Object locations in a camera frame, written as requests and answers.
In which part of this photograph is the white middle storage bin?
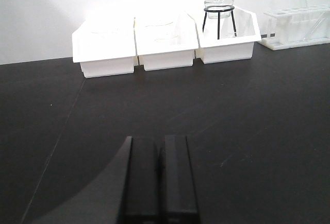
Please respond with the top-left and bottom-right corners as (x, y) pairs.
(135, 12), (199, 71)

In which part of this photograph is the clear glass flask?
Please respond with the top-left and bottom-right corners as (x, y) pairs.
(204, 0), (234, 11)

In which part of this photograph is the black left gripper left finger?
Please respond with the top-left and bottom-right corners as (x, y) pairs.
(119, 136), (160, 223)

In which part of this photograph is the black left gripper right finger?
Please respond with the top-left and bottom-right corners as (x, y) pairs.
(160, 135), (201, 223)

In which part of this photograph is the black wire tripod stand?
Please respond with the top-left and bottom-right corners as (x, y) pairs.
(202, 5), (237, 40)

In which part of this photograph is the white test tube rack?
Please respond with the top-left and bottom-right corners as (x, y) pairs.
(259, 5), (329, 50)

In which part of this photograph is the clear glass rod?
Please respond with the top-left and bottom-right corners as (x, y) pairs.
(303, 11), (328, 41)

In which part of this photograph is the white right storage bin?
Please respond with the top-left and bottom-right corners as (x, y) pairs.
(193, 7), (261, 64)

